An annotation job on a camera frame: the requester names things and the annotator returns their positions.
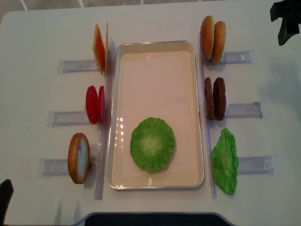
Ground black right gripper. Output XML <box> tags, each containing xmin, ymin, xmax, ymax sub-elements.
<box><xmin>270</xmin><ymin>0</ymin><xmax>301</xmax><ymax>46</ymax></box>

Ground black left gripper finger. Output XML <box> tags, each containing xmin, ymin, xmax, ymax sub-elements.
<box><xmin>0</xmin><ymin>179</ymin><xmax>14</xmax><ymax>226</ymax></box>

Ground green lettuce leaf front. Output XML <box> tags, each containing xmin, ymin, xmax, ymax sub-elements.
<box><xmin>130</xmin><ymin>117</ymin><xmax>175</xmax><ymax>173</ymax></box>

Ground green lettuce leaf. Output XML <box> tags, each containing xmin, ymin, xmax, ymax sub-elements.
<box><xmin>212</xmin><ymin>128</ymin><xmax>239</xmax><ymax>195</ymax></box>
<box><xmin>130</xmin><ymin>117</ymin><xmax>175</xmax><ymax>173</ymax></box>

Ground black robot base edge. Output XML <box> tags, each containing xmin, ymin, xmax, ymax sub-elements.
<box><xmin>85</xmin><ymin>213</ymin><xmax>229</xmax><ymax>226</ymax></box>

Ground clear holder left bread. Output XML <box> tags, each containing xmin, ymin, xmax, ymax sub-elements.
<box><xmin>39</xmin><ymin>157</ymin><xmax>98</xmax><ymax>177</ymax></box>

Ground upright bread slice left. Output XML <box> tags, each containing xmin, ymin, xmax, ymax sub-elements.
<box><xmin>68</xmin><ymin>133</ymin><xmax>90</xmax><ymax>184</ymax></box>

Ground clear holder tomato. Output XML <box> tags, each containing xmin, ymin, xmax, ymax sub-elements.
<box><xmin>47</xmin><ymin>111</ymin><xmax>91</xmax><ymax>127</ymax></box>

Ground clear holder patties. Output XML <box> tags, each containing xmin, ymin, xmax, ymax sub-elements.
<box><xmin>225</xmin><ymin>101</ymin><xmax>267</xmax><ymax>119</ymax></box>

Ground outer brown meat patty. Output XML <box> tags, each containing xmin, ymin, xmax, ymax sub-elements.
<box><xmin>213</xmin><ymin>77</ymin><xmax>227</xmax><ymax>121</ymax></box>

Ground brown meat patty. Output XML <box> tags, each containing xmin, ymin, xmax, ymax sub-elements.
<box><xmin>213</xmin><ymin>77</ymin><xmax>227</xmax><ymax>121</ymax></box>
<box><xmin>204</xmin><ymin>77</ymin><xmax>214</xmax><ymax>121</ymax></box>

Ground inner brown meat patty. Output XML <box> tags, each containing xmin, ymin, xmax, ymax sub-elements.
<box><xmin>204</xmin><ymin>77</ymin><xmax>214</xmax><ymax>121</ymax></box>

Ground inner red tomato slice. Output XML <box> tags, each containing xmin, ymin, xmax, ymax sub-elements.
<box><xmin>98</xmin><ymin>86</ymin><xmax>105</xmax><ymax>124</ymax></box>

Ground clear holder cheese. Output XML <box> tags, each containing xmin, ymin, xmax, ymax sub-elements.
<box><xmin>59</xmin><ymin>60</ymin><xmax>99</xmax><ymax>73</ymax></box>

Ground clear holder lettuce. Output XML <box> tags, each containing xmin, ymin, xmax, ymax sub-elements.
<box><xmin>238</xmin><ymin>154</ymin><xmax>279</xmax><ymax>175</ymax></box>

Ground green lettuce leaf back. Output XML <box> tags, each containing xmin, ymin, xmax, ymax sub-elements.
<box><xmin>212</xmin><ymin>128</ymin><xmax>239</xmax><ymax>195</ymax></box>

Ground orange cheese slice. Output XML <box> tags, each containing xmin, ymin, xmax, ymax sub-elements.
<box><xmin>92</xmin><ymin>24</ymin><xmax>105</xmax><ymax>75</ymax></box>

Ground clear holder buns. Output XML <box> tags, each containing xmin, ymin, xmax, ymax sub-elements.
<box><xmin>203</xmin><ymin>49</ymin><xmax>256</xmax><ymax>66</ymax></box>

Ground outer bun slice right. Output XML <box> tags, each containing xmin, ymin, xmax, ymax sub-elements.
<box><xmin>211</xmin><ymin>21</ymin><xmax>226</xmax><ymax>65</ymax></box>

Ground bun slice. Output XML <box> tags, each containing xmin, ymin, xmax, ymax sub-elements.
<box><xmin>200</xmin><ymin>16</ymin><xmax>214</xmax><ymax>60</ymax></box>
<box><xmin>211</xmin><ymin>21</ymin><xmax>226</xmax><ymax>65</ymax></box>

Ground inner bun slice right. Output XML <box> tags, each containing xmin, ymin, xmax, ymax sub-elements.
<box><xmin>200</xmin><ymin>16</ymin><xmax>214</xmax><ymax>60</ymax></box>

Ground white rectangular metal tray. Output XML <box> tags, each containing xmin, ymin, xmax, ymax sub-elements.
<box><xmin>106</xmin><ymin>40</ymin><xmax>205</xmax><ymax>190</ymax></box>

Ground clear long rail right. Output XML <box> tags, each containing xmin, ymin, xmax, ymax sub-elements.
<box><xmin>198</xmin><ymin>32</ymin><xmax>216</xmax><ymax>199</ymax></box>

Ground clear long rail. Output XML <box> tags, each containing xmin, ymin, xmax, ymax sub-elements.
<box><xmin>198</xmin><ymin>32</ymin><xmax>216</xmax><ymax>199</ymax></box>
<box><xmin>95</xmin><ymin>38</ymin><xmax>116</xmax><ymax>200</ymax></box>

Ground clear long rail left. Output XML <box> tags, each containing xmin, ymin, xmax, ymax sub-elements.
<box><xmin>95</xmin><ymin>38</ymin><xmax>116</xmax><ymax>200</ymax></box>

